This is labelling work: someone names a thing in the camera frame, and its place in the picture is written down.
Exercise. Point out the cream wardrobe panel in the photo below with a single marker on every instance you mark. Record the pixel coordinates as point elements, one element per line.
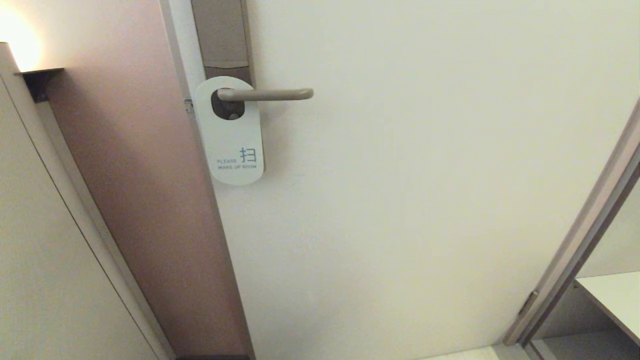
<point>45,250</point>

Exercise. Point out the pale beige peanut-shaped object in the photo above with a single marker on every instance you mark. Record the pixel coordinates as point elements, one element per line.
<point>230,116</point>

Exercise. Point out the cream white door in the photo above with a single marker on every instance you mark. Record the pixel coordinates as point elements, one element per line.
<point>400,200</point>

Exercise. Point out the white door hanger sign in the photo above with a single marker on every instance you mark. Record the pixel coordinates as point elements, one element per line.
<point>235,140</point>

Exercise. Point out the white closet shelf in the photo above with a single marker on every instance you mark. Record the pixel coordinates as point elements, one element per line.
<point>617,300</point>

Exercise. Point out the bronze door lock plate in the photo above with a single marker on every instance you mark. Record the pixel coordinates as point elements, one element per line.
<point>222,35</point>

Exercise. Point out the taupe frame hinge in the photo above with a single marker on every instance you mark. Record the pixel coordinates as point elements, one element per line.
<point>528,302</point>

